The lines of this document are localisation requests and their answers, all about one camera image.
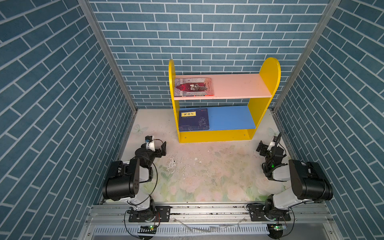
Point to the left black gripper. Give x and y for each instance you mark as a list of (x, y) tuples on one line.
[(162, 151)]

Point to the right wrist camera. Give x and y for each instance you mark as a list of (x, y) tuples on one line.
[(273, 142)]

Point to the aluminium corner post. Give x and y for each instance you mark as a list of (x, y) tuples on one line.
[(92, 20), (325, 18)]

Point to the black mounting plate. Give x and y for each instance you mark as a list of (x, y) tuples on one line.
[(154, 213), (260, 213)]

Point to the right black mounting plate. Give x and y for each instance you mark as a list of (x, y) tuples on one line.
[(260, 213)]

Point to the right aluminium corner post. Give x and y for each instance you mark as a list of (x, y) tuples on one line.
[(325, 18)]

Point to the left aluminium corner post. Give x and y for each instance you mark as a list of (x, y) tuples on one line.
[(92, 20)]

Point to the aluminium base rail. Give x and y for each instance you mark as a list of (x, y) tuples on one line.
[(308, 222)]

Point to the white slotted cable duct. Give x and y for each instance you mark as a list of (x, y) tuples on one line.
[(180, 230)]

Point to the navy book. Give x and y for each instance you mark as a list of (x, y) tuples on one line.
[(194, 120)]

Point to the left green circuit board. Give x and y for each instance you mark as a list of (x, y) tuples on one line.
[(147, 230)]

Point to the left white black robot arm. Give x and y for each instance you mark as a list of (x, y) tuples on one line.
[(123, 182)]

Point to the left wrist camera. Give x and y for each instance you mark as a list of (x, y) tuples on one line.
[(150, 143)]

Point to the pink red cover book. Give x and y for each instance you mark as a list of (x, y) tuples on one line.
[(193, 87)]

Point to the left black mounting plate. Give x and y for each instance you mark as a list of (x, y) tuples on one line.
[(154, 213)]

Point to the yellow pink blue bookshelf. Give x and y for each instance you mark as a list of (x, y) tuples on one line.
[(234, 123)]

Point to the right green circuit board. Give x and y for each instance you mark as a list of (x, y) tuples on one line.
[(275, 231)]

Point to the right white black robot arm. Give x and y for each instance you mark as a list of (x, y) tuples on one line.
[(308, 181)]

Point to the green circuit board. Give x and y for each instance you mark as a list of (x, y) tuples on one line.
[(275, 231), (147, 230)]

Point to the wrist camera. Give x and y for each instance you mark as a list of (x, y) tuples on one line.
[(273, 142), (150, 143)]

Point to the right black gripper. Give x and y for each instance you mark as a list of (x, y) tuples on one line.
[(263, 152)]

